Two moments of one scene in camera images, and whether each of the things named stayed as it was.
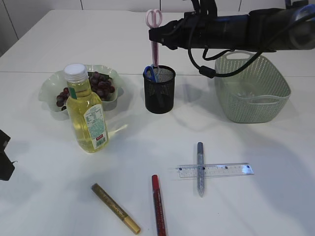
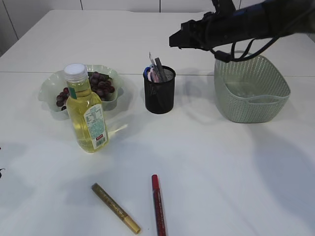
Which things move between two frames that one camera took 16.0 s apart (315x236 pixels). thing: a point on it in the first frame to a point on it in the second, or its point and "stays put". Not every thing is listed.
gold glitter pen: [116, 208] stays put
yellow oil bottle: [86, 110] stays put
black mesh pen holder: [159, 96] stays put
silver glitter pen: [201, 181] to [160, 70]
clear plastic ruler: [216, 169] to [151, 59]
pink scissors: [154, 18] to [152, 76]
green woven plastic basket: [256, 93] stays put
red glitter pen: [160, 220] stays put
